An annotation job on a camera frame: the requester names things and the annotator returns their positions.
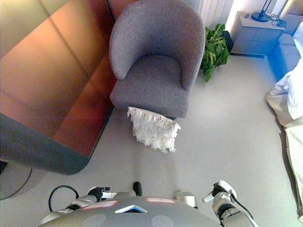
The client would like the beige bed throw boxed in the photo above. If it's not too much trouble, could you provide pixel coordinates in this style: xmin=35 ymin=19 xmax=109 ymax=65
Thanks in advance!
xmin=264 ymin=91 xmax=303 ymax=217

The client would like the grey bedside cabinet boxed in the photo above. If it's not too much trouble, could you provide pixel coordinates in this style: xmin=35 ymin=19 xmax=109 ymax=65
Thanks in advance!
xmin=230 ymin=10 xmax=285 ymax=58

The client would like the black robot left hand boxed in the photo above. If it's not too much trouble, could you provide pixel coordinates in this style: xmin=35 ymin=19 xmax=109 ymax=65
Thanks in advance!
xmin=87 ymin=186 xmax=118 ymax=202

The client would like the black plant pot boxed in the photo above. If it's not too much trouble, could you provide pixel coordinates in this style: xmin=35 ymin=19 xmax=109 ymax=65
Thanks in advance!
xmin=222 ymin=30 xmax=234 ymax=48

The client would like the grey robot torso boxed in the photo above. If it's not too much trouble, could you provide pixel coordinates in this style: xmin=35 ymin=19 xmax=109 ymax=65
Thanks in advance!
xmin=35 ymin=195 xmax=223 ymax=227

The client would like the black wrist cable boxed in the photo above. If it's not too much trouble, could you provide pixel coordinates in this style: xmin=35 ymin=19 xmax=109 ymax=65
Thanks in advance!
xmin=48 ymin=184 xmax=80 ymax=213
xmin=232 ymin=192 xmax=252 ymax=219

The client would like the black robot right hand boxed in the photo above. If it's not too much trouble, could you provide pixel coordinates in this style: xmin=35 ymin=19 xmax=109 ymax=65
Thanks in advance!
xmin=203 ymin=180 xmax=238 ymax=206

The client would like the dark blue lamp base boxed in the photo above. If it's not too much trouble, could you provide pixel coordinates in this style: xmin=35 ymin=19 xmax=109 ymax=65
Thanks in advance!
xmin=251 ymin=0 xmax=272 ymax=23

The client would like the silver robot right leg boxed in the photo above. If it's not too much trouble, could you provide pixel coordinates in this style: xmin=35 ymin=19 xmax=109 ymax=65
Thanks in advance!
xmin=172 ymin=191 xmax=199 ymax=210

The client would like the black robot left foot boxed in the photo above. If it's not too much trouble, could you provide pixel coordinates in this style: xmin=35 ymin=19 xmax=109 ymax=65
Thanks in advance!
xmin=132 ymin=181 xmax=143 ymax=197

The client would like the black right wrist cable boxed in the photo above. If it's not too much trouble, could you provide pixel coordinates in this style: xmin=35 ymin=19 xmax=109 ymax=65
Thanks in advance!
xmin=232 ymin=192 xmax=252 ymax=219

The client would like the grey upholstered tub armchair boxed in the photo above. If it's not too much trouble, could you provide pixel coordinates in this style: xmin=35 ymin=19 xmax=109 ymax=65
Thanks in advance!
xmin=108 ymin=0 xmax=206 ymax=119

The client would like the white fringed pillow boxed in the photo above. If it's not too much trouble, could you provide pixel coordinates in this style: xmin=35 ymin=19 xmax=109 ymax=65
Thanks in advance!
xmin=127 ymin=106 xmax=182 ymax=155

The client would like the green leafy potted plant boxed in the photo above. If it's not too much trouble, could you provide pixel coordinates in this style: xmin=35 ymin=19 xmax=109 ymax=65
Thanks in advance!
xmin=199 ymin=23 xmax=230 ymax=83

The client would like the bed with white linen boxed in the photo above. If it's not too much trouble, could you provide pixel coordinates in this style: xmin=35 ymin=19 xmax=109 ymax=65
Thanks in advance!
xmin=267 ymin=27 xmax=303 ymax=122

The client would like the thin dark floor cable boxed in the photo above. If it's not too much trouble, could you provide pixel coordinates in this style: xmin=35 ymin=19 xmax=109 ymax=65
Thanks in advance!
xmin=0 ymin=160 xmax=34 ymax=202

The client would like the grey upholstered bed frame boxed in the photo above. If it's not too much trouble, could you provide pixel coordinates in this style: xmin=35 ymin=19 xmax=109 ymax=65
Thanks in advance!
xmin=267 ymin=33 xmax=301 ymax=84

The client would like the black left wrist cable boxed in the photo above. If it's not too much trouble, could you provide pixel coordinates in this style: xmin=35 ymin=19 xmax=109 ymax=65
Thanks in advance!
xmin=48 ymin=184 xmax=80 ymax=213

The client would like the brown wooden table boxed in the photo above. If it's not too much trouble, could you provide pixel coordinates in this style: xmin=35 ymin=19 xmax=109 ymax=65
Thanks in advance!
xmin=0 ymin=0 xmax=117 ymax=176

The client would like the black cable on cabinet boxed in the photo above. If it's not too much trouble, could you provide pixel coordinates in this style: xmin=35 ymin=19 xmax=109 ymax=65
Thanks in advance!
xmin=269 ymin=13 xmax=286 ymax=28

